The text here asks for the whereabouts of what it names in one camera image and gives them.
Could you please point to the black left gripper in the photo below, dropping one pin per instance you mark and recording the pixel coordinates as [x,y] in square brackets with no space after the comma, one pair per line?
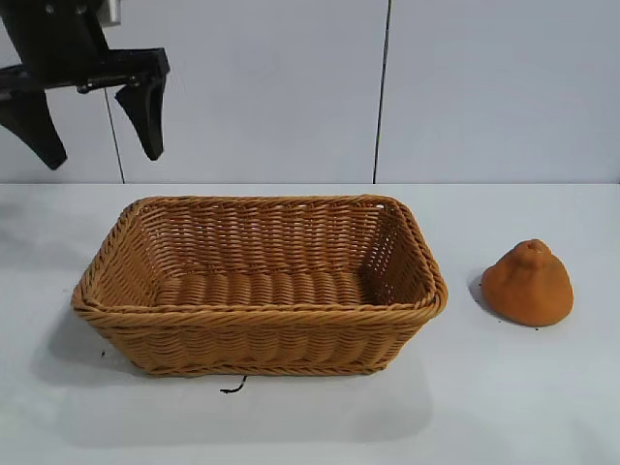
[58,43]

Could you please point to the brown woven wicker basket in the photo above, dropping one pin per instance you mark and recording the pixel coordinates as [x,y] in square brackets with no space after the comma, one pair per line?
[257,329]

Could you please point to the orange cone-shaped bread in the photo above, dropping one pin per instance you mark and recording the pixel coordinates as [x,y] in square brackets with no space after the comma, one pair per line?
[530,290]

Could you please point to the small black thread piece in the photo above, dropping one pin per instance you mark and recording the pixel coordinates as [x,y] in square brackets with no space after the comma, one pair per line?
[236,387]

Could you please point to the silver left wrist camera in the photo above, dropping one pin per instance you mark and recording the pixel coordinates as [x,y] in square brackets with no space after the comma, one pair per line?
[110,10]

